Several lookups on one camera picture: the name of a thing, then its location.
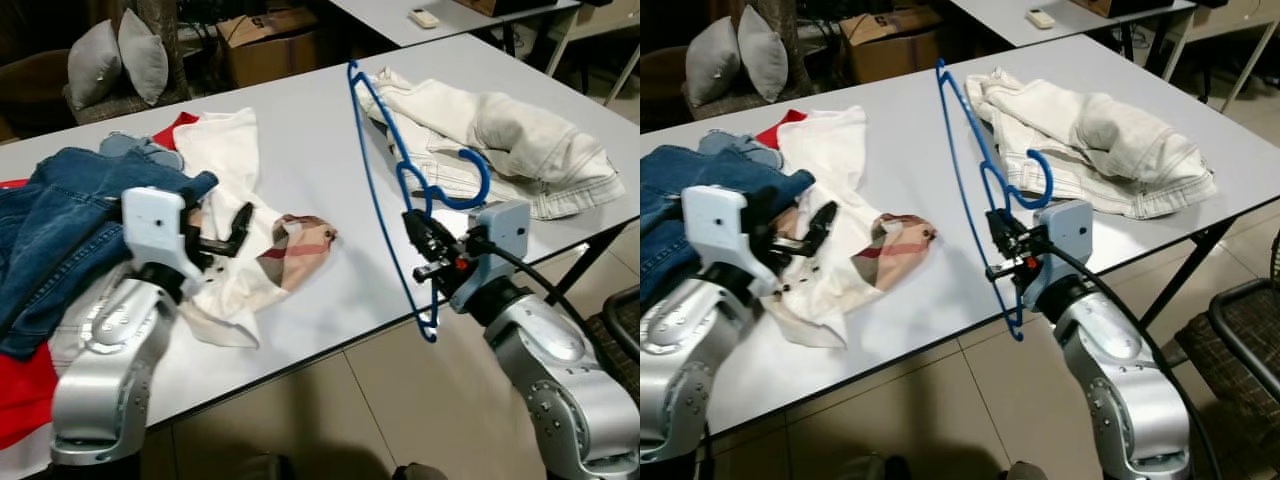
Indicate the grey brown tree trunk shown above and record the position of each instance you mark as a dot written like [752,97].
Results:
[782,10]
[160,12]

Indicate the dark brown armchair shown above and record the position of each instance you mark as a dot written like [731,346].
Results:
[660,80]
[30,85]

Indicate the white denim shorts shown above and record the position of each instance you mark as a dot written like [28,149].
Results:
[520,130]
[1110,130]

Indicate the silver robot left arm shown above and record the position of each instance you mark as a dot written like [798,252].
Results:
[690,360]
[110,350]

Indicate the white table with pale legs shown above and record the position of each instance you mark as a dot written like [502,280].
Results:
[450,18]
[1100,25]

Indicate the white remote control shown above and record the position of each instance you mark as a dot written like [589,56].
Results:
[425,17]
[1041,17]

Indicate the blue plastic hanger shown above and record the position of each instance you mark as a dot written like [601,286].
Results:
[485,182]
[1049,180]

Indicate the dark robot left foot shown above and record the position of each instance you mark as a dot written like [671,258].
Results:
[872,470]
[268,470]

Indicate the white table with black legs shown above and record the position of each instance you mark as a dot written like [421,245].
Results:
[900,90]
[330,110]

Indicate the pale grey right wrist camera mount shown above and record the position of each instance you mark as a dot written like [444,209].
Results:
[500,235]
[1065,235]

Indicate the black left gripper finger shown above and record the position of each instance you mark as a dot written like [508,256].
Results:
[823,232]
[240,235]

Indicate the blue denim jeans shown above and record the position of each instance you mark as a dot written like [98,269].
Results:
[60,220]
[690,200]

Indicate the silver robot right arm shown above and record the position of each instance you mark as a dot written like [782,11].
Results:
[560,370]
[1120,380]

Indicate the dark robot foot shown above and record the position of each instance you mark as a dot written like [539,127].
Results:
[872,470]
[420,473]
[1025,473]
[268,470]

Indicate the cardboard box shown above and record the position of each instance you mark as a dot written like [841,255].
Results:
[270,55]
[890,55]

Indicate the red garment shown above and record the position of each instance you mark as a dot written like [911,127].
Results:
[25,400]
[780,130]

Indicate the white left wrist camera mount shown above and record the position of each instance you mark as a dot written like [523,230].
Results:
[155,225]
[715,225]

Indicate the dark robot right foot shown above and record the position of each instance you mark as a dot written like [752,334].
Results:
[420,473]
[1025,473]

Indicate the dark wicker chair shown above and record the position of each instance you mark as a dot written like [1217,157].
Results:
[615,350]
[1240,340]

